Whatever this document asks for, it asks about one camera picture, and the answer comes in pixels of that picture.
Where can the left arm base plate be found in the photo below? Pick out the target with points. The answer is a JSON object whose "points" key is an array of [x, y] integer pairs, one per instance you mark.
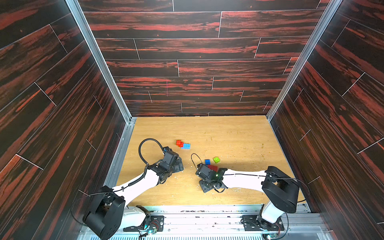
{"points": [[151, 225]]}

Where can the light blue long lego brick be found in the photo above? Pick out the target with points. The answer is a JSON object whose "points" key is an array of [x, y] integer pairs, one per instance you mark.
{"points": [[186, 146]]}

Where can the right aluminium corner post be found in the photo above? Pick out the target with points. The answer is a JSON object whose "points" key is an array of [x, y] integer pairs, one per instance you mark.
{"points": [[321, 26]]}

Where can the small red lego brick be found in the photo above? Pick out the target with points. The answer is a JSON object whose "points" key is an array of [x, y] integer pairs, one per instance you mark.
{"points": [[179, 143]]}

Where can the aluminium corner post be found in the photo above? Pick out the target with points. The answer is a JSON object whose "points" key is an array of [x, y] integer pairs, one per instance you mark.
{"points": [[86, 31], [321, 26]]}

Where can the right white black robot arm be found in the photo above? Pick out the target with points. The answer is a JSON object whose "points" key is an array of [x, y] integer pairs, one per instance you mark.
{"points": [[281, 190]]}

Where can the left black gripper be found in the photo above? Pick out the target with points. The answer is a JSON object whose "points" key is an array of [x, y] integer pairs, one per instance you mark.
{"points": [[178, 165]]}

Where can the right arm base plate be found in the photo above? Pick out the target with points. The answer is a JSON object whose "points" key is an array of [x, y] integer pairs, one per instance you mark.
{"points": [[256, 223]]}

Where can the aluminium front rail frame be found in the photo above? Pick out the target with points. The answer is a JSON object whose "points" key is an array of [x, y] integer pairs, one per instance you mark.
{"points": [[228, 222]]}

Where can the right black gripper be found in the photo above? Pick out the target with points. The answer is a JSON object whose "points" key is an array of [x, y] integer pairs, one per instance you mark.
{"points": [[203, 180]]}

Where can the long red lego brick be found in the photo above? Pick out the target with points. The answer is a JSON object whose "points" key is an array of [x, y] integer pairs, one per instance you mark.
{"points": [[213, 168]]}

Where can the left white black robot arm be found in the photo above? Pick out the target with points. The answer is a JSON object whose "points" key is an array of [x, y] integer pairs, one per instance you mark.
{"points": [[108, 211]]}

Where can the left aluminium corner post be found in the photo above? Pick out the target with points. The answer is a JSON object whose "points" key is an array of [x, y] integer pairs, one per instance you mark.
{"points": [[86, 31]]}

